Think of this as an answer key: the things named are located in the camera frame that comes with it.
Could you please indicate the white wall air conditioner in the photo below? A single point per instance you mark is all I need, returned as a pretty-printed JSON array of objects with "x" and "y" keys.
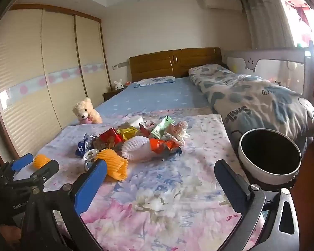
[{"x": 222, "y": 2}]

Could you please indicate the wooden nightstand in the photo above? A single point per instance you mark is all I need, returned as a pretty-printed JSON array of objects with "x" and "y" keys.
[{"x": 110, "y": 95}]

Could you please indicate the heart print quilt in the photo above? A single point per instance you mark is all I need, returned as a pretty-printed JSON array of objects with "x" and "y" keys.
[{"x": 251, "y": 96}]

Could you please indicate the grey dotted curtain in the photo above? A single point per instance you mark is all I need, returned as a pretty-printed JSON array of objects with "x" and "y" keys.
[{"x": 267, "y": 18}]

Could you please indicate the green carton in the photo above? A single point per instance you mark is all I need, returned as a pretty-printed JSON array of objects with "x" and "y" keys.
[{"x": 162, "y": 126}]

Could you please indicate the blue clear plastic wrapper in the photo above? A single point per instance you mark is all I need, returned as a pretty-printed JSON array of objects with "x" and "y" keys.
[{"x": 81, "y": 147}]

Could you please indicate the blue white pillow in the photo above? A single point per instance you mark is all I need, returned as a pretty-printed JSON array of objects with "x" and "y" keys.
[{"x": 157, "y": 80}]

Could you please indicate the white round object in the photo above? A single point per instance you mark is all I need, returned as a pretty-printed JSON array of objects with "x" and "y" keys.
[{"x": 291, "y": 66}]

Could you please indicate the beige sliding door wardrobe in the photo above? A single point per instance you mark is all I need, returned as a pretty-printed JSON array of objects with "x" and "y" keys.
[{"x": 28, "y": 70}]

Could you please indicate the grey wall panel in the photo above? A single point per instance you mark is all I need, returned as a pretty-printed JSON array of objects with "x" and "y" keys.
[{"x": 123, "y": 64}]

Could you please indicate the white waste bin black liner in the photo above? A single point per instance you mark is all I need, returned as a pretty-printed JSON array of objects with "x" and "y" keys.
[{"x": 253, "y": 172}]

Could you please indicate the red hanging cloth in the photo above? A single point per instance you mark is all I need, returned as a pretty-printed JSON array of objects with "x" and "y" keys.
[{"x": 301, "y": 7}]

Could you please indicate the orange foil wrapper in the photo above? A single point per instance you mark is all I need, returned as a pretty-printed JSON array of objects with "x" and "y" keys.
[{"x": 162, "y": 145}]

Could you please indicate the plain white tissue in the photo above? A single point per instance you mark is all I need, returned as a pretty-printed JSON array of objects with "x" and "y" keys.
[{"x": 134, "y": 121}]

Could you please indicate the yellow wrapper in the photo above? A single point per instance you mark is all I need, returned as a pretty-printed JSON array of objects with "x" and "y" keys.
[{"x": 127, "y": 132}]

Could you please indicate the blue bed sheet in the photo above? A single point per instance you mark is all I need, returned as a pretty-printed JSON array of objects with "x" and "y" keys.
[{"x": 159, "y": 96}]

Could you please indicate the brown wrapper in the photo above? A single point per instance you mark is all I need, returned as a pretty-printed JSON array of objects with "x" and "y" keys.
[{"x": 104, "y": 144}]

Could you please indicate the yellow spiky ball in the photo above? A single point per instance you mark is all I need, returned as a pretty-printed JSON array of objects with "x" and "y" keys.
[{"x": 39, "y": 160}]

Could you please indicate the red white carton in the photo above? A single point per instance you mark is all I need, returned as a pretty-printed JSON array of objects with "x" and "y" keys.
[{"x": 147, "y": 125}]

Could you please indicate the pink white tissue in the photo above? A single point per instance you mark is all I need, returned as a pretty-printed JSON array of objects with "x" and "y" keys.
[{"x": 176, "y": 132}]

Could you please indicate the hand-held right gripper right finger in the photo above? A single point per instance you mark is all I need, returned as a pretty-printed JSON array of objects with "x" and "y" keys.
[{"x": 231, "y": 185}]

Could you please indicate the cream teddy bear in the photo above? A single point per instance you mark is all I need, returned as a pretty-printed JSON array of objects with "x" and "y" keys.
[{"x": 85, "y": 109}]

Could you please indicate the floral bed sheet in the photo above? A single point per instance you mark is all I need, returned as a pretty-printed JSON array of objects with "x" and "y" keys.
[{"x": 159, "y": 201}]

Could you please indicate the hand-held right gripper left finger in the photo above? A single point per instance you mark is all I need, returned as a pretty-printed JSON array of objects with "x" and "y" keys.
[{"x": 90, "y": 185}]

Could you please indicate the large yellow foam net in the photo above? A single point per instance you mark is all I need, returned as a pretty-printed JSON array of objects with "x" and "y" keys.
[{"x": 115, "y": 164}]

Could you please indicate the red foil wrapper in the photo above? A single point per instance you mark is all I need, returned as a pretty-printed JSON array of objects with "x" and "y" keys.
[{"x": 110, "y": 136}]

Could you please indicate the grey bed guard rail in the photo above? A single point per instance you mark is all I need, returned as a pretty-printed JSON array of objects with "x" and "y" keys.
[{"x": 240, "y": 57}]

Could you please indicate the wooden bed headboard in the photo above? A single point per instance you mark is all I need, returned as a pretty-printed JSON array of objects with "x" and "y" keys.
[{"x": 157, "y": 65}]

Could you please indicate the white foam net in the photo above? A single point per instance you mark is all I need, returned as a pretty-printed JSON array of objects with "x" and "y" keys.
[{"x": 136, "y": 147}]

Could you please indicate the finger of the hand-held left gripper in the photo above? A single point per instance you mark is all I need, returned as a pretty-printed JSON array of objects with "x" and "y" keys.
[
  {"x": 44, "y": 171},
  {"x": 21, "y": 160}
]

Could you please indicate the white rabbit toy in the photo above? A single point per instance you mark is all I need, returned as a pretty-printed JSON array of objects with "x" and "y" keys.
[{"x": 117, "y": 85}]

